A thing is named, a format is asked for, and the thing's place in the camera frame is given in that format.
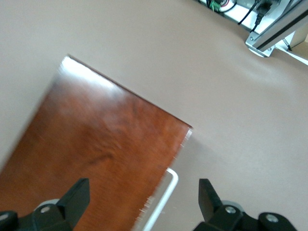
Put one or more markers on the aluminium camera stand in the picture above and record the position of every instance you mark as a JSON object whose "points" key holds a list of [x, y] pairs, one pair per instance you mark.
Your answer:
{"points": [[272, 36]]}

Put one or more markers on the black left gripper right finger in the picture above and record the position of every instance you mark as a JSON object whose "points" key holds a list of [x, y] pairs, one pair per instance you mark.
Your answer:
{"points": [[216, 216]]}

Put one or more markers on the green terminal connector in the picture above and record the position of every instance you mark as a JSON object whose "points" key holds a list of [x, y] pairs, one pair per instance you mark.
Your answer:
{"points": [[214, 5]]}

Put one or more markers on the brown table cloth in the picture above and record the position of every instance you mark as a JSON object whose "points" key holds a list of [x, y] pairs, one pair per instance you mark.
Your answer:
{"points": [[168, 60]]}

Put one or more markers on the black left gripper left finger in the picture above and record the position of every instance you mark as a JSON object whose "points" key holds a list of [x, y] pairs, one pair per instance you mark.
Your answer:
{"points": [[69, 207]]}

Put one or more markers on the dark red wooden cabinet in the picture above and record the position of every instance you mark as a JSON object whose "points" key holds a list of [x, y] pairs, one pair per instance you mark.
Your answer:
{"points": [[84, 144]]}

